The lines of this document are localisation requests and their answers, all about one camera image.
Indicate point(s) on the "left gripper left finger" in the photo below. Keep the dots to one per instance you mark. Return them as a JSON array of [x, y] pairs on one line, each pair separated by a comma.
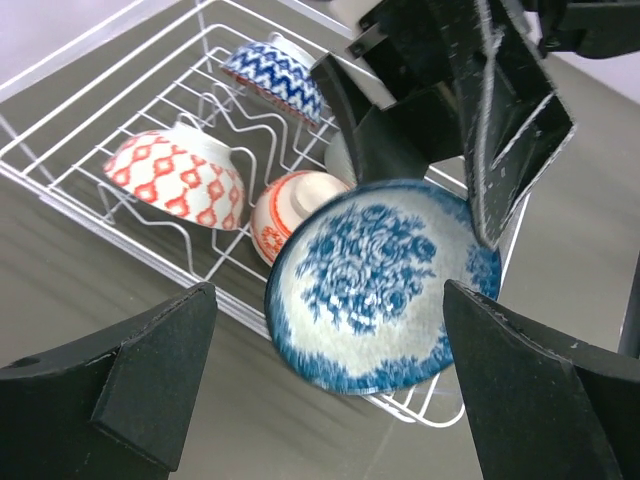
[[115, 404]]

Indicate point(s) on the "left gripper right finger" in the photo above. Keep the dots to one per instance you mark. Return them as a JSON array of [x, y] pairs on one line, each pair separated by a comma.
[[541, 404]]

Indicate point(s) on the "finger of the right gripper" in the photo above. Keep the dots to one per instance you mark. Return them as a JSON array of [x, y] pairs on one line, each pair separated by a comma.
[[513, 123], [398, 142]]

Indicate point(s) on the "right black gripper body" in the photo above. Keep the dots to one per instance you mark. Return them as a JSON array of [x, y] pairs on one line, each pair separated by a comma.
[[423, 49]]

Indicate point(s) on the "red floral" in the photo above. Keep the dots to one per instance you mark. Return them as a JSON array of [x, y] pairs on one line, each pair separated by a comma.
[[285, 204]]

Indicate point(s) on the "orange red patterned bowl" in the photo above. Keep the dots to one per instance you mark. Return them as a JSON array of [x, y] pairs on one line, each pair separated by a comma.
[[279, 70]]

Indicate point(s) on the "dark blue bottom bowl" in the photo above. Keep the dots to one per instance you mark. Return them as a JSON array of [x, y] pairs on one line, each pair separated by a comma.
[[354, 300]]

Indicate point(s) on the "red patterned white bowl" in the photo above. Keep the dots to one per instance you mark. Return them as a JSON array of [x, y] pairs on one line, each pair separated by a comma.
[[183, 172]]

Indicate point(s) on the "pale green bowl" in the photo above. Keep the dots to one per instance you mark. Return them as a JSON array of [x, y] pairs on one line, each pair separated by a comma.
[[338, 162]]

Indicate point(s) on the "white wire dish rack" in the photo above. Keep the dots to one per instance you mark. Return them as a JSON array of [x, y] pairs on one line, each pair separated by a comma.
[[58, 133]]

